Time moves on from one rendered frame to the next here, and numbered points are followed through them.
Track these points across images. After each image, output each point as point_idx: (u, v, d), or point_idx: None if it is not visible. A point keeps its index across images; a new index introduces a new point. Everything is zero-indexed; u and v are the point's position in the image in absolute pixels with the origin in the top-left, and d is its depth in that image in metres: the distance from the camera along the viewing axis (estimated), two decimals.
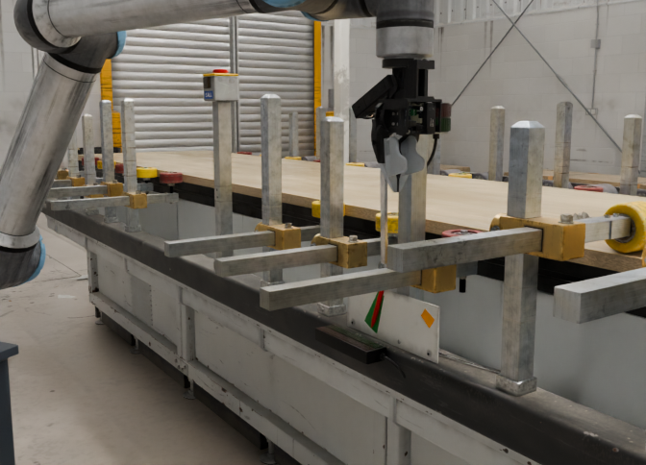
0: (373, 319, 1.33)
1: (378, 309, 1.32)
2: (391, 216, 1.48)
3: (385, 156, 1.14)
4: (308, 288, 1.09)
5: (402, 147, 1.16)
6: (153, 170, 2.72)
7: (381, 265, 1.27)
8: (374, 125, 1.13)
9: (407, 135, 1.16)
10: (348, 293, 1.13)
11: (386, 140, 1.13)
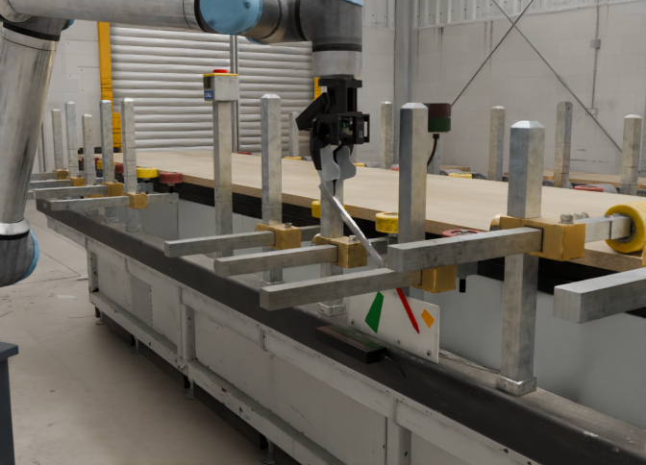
0: (413, 324, 1.23)
1: (409, 309, 1.24)
2: (391, 216, 1.48)
3: (322, 163, 1.29)
4: (308, 288, 1.09)
5: (337, 156, 1.31)
6: (153, 170, 2.72)
7: (380, 266, 1.28)
8: (311, 136, 1.28)
9: (341, 145, 1.32)
10: (348, 293, 1.13)
11: (323, 150, 1.29)
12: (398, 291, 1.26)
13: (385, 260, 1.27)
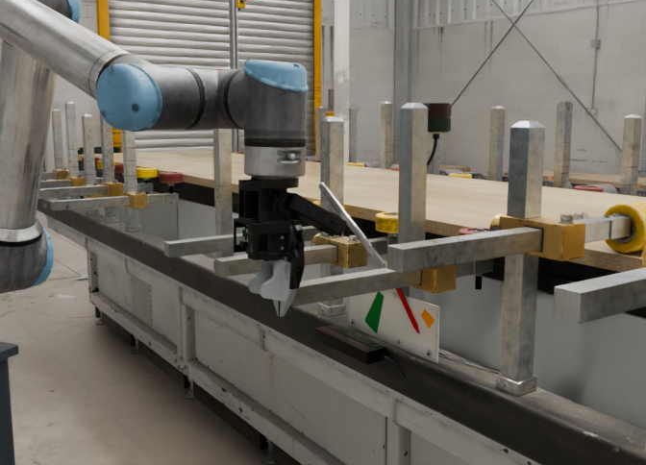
0: (413, 324, 1.23)
1: (409, 309, 1.24)
2: (391, 216, 1.48)
3: (270, 274, 1.09)
4: (330, 284, 1.11)
5: (282, 270, 1.06)
6: (153, 170, 2.72)
7: (380, 266, 1.28)
8: None
9: (287, 258, 1.05)
10: (368, 290, 1.15)
11: None
12: (398, 291, 1.26)
13: (385, 260, 1.27)
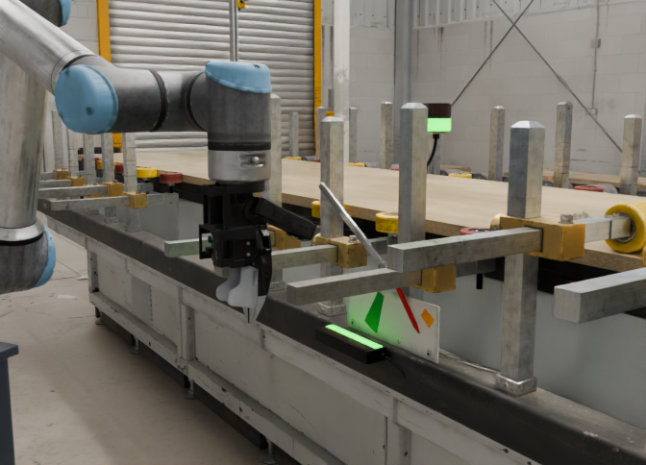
0: (413, 324, 1.23)
1: (409, 309, 1.24)
2: (391, 216, 1.48)
3: (239, 280, 1.06)
4: (333, 284, 1.11)
5: (250, 276, 1.04)
6: (153, 170, 2.72)
7: (380, 266, 1.28)
8: None
9: (256, 265, 1.02)
10: (371, 289, 1.16)
11: None
12: (398, 291, 1.26)
13: (385, 260, 1.27)
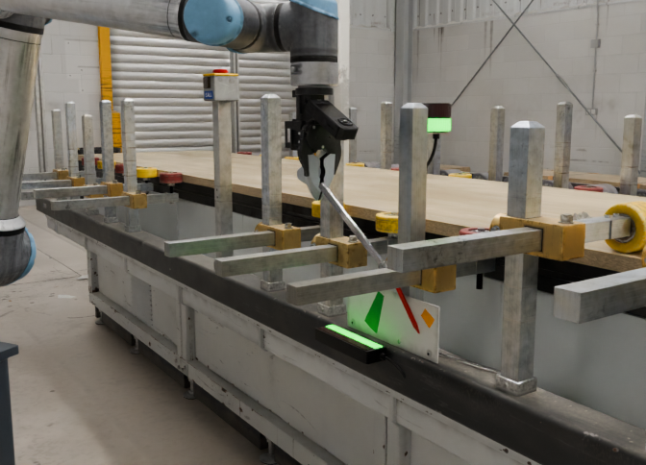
0: (413, 324, 1.23)
1: (409, 309, 1.24)
2: (391, 216, 1.48)
3: (329, 168, 1.37)
4: (333, 284, 1.11)
5: (313, 162, 1.34)
6: (153, 170, 2.72)
7: (380, 266, 1.28)
8: (338, 142, 1.36)
9: (309, 153, 1.33)
10: (371, 289, 1.16)
11: (328, 155, 1.36)
12: (398, 291, 1.26)
13: (385, 260, 1.27)
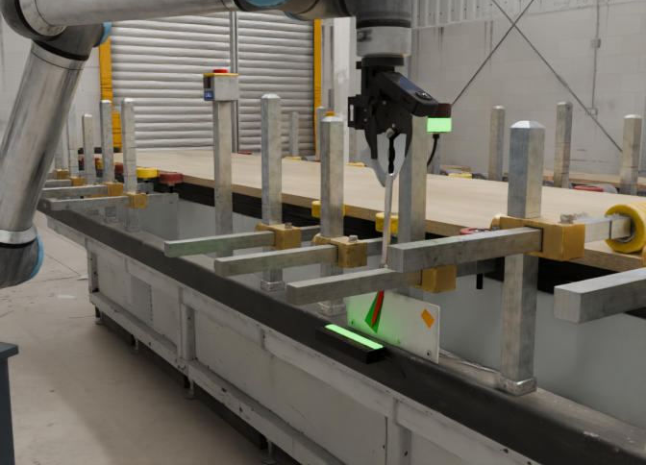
0: (373, 319, 1.33)
1: (378, 309, 1.32)
2: (391, 216, 1.48)
3: (397, 150, 1.20)
4: (333, 284, 1.11)
5: (382, 143, 1.18)
6: (153, 170, 2.72)
7: (381, 265, 1.27)
8: (409, 121, 1.19)
9: (377, 132, 1.17)
10: (371, 289, 1.16)
11: (397, 135, 1.20)
12: None
13: None
